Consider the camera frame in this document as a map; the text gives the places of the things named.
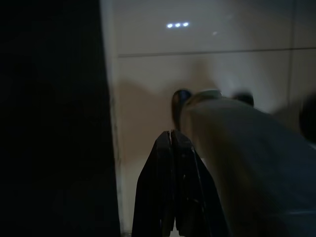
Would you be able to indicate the grey robot left leg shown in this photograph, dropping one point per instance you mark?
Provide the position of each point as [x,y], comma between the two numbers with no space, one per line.
[247,160]

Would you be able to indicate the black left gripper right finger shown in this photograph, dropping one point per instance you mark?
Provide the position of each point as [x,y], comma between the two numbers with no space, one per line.
[190,192]

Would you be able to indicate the black floor mat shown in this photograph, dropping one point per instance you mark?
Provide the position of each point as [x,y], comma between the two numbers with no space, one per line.
[49,123]

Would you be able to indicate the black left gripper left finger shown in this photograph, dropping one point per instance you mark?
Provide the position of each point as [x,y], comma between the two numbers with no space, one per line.
[155,192]

